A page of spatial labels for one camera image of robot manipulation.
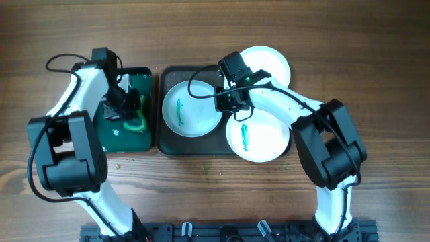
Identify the green and yellow sponge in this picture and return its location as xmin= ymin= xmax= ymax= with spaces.
xmin=123 ymin=95 xmax=147 ymax=132

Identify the white plate with green smear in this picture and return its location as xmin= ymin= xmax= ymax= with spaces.
xmin=162 ymin=81 xmax=222 ymax=138

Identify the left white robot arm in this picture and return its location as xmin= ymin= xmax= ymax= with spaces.
xmin=28 ymin=57 xmax=152 ymax=241

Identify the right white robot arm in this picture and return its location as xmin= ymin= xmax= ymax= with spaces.
xmin=215 ymin=77 xmax=367 ymax=239

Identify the dark grey serving tray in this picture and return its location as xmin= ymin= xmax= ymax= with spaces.
xmin=156 ymin=64 xmax=294 ymax=158

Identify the black tub of green water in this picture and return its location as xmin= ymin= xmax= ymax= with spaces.
xmin=93 ymin=67 xmax=153 ymax=153

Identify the black mounting rail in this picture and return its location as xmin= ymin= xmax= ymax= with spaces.
xmin=79 ymin=220 xmax=380 ymax=242

